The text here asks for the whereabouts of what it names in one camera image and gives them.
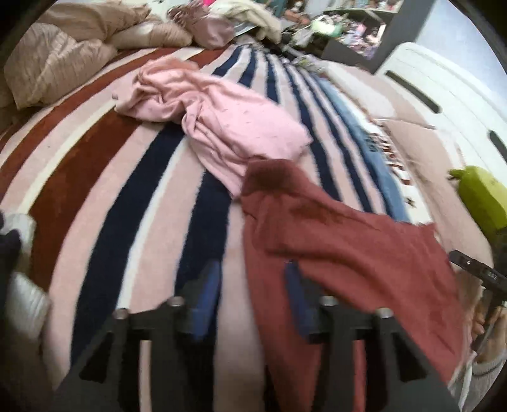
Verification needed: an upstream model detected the white bed headboard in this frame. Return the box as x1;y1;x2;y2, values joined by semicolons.
374;42;507;175

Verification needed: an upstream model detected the shiny pink bag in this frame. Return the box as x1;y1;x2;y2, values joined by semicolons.
166;0;235;50

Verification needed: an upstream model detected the dark shelf with clutter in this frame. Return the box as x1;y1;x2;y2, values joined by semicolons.
283;0;436;74

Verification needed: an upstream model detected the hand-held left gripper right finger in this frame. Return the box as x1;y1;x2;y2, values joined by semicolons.
284;259;460;412

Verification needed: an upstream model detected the pink striped pillow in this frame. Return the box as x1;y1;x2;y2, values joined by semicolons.
327;61;430;129
374;119;494;286

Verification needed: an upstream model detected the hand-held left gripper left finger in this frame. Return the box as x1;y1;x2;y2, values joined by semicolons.
51;259;222;412

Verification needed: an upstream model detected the dark red garment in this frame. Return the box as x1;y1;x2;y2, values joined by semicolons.
240;158;469;412

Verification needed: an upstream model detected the pink garment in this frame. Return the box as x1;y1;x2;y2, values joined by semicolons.
112;59;313;199

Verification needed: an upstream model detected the person's right forearm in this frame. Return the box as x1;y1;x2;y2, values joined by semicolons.
452;351;507;412

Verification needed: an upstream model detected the pile of cream laundry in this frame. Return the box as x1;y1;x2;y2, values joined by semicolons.
220;0;283;43

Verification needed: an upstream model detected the black garment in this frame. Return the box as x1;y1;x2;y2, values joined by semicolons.
0;229;22;278

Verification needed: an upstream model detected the pale grey garment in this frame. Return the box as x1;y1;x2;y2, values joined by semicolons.
0;212;53;347

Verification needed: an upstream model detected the striped blanket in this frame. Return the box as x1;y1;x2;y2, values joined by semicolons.
0;43;436;412

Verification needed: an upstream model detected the green avocado plush toy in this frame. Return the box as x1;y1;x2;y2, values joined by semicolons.
447;166;507;240

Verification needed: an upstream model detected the person's right hand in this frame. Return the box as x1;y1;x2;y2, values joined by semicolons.
468;307;489;339

